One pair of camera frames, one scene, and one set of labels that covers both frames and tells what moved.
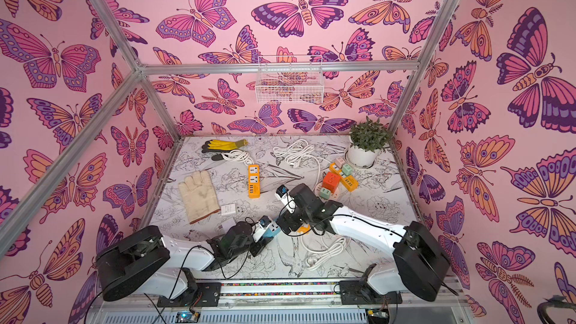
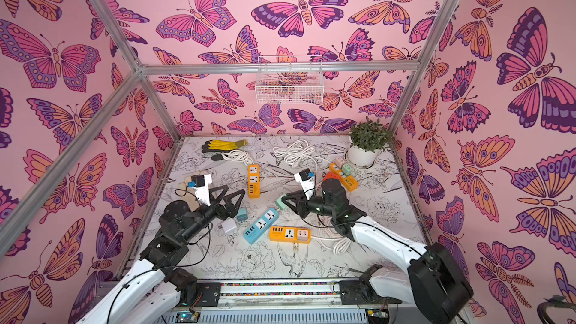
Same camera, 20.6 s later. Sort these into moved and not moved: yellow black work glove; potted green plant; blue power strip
Moved: blue power strip
Not moved: yellow black work glove; potted green plant
